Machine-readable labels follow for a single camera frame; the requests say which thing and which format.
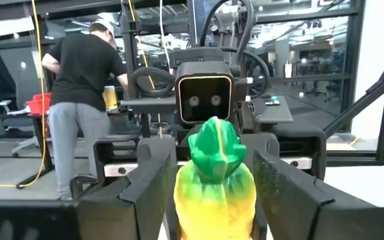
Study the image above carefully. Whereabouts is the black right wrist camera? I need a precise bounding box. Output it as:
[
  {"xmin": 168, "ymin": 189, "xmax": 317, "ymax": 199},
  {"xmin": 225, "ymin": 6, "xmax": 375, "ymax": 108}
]
[{"xmin": 174, "ymin": 61, "xmax": 237, "ymax": 127}]

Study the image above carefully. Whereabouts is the yellow toy pineapple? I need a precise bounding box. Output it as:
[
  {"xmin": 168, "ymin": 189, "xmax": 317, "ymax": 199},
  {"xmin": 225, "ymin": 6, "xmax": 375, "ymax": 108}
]
[{"xmin": 173, "ymin": 115, "xmax": 257, "ymax": 240}]

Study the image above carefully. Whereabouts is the black device with indicator light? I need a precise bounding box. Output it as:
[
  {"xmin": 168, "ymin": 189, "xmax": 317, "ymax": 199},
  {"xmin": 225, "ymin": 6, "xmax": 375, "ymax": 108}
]
[{"xmin": 264, "ymin": 95, "xmax": 282, "ymax": 107}]

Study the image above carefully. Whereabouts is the black side desk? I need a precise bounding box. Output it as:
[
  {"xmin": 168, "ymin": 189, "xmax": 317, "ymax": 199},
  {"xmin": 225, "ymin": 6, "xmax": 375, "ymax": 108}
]
[{"xmin": 15, "ymin": 111, "xmax": 57, "ymax": 189}]

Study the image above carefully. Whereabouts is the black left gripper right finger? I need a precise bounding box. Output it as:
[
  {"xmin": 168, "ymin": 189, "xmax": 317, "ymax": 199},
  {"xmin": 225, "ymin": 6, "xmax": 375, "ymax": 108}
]
[{"xmin": 251, "ymin": 149, "xmax": 335, "ymax": 240}]

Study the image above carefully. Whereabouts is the white cable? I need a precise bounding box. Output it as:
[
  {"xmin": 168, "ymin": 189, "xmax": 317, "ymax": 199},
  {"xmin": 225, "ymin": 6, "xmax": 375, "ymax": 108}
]
[{"xmin": 158, "ymin": 0, "xmax": 173, "ymax": 73}]

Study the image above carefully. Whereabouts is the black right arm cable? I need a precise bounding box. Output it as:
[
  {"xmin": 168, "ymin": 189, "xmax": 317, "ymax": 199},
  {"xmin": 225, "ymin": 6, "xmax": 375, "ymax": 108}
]
[{"xmin": 198, "ymin": 0, "xmax": 272, "ymax": 98}]

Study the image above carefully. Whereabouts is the red plastic bin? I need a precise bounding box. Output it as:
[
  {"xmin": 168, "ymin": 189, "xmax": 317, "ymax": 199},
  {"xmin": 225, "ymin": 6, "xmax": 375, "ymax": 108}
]
[{"xmin": 25, "ymin": 92, "xmax": 53, "ymax": 116}]

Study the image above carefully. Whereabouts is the yellow and white canister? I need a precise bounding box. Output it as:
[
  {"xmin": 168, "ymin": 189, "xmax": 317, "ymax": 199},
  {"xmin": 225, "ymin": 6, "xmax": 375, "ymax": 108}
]
[{"xmin": 102, "ymin": 85, "xmax": 119, "ymax": 113}]

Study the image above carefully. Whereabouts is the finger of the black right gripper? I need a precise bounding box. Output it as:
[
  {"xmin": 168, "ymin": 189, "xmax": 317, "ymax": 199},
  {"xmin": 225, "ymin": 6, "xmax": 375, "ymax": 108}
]
[
  {"xmin": 241, "ymin": 132, "xmax": 281, "ymax": 161},
  {"xmin": 137, "ymin": 135, "xmax": 179, "ymax": 177}
]

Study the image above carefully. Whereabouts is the yellow cable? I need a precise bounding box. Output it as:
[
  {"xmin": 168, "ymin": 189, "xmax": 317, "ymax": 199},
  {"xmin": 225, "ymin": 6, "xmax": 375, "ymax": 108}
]
[
  {"xmin": 0, "ymin": 0, "xmax": 47, "ymax": 189},
  {"xmin": 127, "ymin": 0, "xmax": 163, "ymax": 139}
]

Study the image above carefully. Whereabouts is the grey office chair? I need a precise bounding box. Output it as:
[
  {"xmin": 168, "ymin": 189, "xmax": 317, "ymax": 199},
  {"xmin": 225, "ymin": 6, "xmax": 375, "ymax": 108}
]
[{"xmin": 0, "ymin": 79, "xmax": 48, "ymax": 158}]

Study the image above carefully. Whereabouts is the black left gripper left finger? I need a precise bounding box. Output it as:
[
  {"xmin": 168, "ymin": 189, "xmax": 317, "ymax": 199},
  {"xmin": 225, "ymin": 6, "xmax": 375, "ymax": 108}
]
[{"xmin": 76, "ymin": 151, "xmax": 177, "ymax": 240}]

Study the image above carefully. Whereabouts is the black braided cable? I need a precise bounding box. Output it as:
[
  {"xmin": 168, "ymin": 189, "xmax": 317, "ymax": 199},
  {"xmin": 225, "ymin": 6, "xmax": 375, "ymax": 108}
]
[{"xmin": 131, "ymin": 65, "xmax": 177, "ymax": 99}]

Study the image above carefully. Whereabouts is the person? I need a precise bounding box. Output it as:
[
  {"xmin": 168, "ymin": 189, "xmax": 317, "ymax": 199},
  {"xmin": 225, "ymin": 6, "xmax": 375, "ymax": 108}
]
[{"xmin": 41, "ymin": 18, "xmax": 129, "ymax": 201}]

